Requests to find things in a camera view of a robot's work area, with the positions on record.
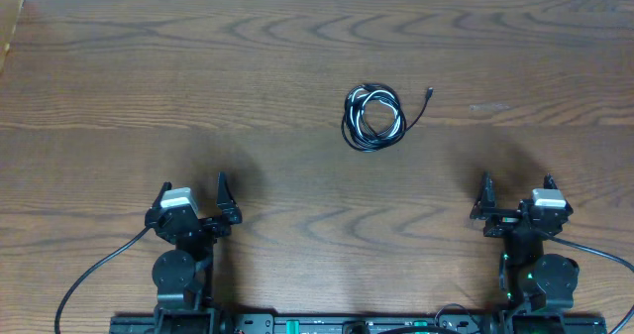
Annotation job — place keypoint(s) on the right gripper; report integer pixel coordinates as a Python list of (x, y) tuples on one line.
[(502, 220)]

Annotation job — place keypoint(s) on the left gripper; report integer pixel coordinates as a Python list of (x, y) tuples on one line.
[(220, 228)]

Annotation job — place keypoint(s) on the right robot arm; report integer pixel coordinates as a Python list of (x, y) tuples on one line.
[(539, 286)]

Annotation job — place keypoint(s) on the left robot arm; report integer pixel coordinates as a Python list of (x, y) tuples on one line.
[(184, 275)]

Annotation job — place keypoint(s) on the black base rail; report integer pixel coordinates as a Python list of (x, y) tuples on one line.
[(257, 323)]

